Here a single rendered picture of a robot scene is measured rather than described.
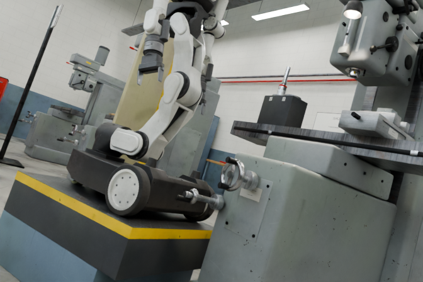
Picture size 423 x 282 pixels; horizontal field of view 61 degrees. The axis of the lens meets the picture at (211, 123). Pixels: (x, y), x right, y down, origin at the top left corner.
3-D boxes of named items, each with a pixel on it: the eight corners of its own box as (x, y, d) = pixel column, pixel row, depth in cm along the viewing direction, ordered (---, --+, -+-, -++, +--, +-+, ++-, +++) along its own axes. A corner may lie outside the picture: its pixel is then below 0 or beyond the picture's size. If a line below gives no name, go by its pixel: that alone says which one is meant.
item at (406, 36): (393, 72, 163) (406, 19, 166) (345, 73, 182) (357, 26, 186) (410, 87, 174) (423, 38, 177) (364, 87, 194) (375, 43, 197)
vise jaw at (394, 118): (393, 123, 136) (395, 112, 137) (355, 119, 148) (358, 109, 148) (399, 127, 140) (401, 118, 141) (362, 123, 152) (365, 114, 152)
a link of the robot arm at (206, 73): (187, 79, 197) (190, 60, 200) (196, 85, 207) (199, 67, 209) (205, 79, 192) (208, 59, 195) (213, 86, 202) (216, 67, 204)
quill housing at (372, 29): (366, 61, 153) (384, -7, 157) (325, 63, 170) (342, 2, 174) (386, 78, 164) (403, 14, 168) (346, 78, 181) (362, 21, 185)
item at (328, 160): (326, 175, 132) (335, 144, 133) (260, 160, 160) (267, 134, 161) (389, 201, 161) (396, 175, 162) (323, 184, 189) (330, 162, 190)
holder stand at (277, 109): (283, 129, 184) (294, 92, 186) (255, 126, 202) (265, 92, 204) (298, 136, 190) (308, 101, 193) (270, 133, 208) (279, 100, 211)
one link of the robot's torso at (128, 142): (106, 149, 179) (114, 124, 181) (133, 157, 196) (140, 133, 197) (134, 159, 168) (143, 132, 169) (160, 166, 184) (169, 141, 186)
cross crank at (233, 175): (228, 192, 120) (239, 158, 121) (208, 184, 129) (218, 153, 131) (260, 201, 129) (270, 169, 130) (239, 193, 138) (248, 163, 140)
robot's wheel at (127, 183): (97, 206, 145) (114, 158, 148) (107, 207, 149) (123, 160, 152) (132, 223, 134) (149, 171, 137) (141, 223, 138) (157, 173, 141)
